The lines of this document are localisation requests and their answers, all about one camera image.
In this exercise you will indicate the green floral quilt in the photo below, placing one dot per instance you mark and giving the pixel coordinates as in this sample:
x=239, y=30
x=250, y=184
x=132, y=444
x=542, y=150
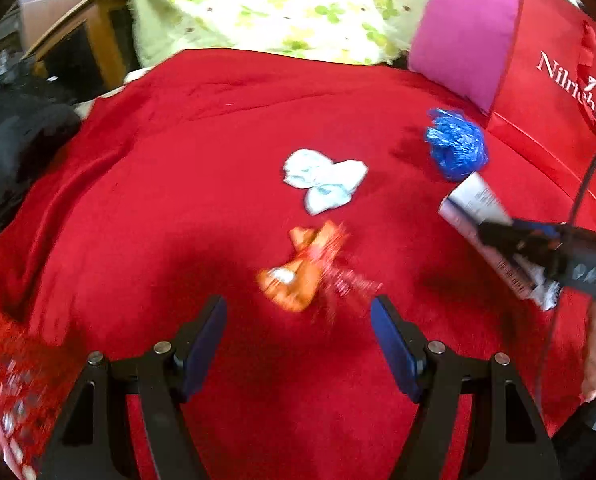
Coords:
x=278, y=10

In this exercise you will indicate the blue plastic bag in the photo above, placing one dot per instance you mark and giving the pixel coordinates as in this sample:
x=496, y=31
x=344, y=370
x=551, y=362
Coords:
x=455, y=145

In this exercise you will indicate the white tissue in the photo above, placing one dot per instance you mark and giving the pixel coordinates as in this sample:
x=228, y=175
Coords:
x=323, y=180

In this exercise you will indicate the pink pillow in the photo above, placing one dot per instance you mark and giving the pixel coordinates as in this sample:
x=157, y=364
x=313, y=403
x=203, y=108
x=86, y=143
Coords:
x=463, y=35

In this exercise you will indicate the wooden cabinet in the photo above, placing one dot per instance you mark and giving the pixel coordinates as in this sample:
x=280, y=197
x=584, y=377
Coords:
x=102, y=45

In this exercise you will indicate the black jacket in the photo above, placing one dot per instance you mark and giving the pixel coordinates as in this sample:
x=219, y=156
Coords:
x=17, y=135

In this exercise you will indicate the red plastic bag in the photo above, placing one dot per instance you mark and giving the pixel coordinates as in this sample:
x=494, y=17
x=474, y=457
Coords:
x=350, y=287

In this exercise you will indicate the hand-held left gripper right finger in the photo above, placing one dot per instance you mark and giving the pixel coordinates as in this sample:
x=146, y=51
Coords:
x=393, y=350

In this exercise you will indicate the red blanket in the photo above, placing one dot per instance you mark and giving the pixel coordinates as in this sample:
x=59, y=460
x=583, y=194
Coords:
x=177, y=160

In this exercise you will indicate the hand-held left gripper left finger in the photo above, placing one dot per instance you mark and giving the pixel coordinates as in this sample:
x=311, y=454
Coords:
x=205, y=345

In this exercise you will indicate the red paper bag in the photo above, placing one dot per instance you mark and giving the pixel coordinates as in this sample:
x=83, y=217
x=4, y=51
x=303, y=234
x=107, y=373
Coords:
x=543, y=110

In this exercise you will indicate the orange snack wrapper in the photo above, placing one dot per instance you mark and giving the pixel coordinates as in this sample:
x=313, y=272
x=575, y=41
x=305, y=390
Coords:
x=298, y=275

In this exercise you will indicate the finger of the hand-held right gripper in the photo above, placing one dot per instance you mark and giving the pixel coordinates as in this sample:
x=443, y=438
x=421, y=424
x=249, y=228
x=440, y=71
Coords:
x=528, y=250

